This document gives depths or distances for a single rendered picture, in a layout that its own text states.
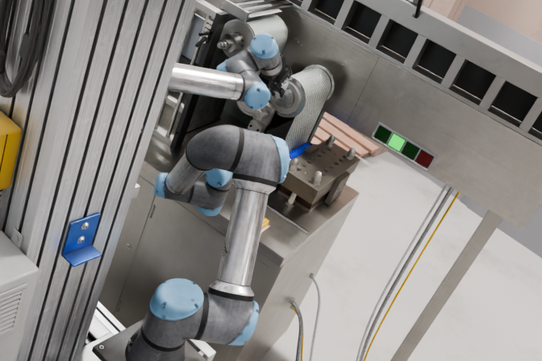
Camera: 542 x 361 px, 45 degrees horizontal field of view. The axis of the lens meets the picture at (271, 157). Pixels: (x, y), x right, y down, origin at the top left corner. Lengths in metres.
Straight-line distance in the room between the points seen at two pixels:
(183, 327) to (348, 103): 1.24
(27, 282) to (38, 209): 0.14
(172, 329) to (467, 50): 1.38
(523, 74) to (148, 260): 1.47
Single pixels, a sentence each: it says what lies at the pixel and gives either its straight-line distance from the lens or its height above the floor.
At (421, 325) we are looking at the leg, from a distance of 2.99.
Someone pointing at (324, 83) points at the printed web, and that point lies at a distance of 2.43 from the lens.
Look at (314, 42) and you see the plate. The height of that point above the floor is 1.36.
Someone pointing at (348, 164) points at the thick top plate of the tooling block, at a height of 1.03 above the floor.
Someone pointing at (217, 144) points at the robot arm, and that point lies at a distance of 1.63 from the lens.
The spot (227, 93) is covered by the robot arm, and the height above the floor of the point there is 1.39.
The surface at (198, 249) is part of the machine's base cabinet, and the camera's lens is 2.34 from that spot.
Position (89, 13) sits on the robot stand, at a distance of 1.09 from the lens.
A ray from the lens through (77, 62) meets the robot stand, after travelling 1.12.
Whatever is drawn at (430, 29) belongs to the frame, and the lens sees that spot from 2.41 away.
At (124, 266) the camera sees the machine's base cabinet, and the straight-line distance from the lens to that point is 2.60.
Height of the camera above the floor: 2.13
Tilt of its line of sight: 28 degrees down
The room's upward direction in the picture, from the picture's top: 24 degrees clockwise
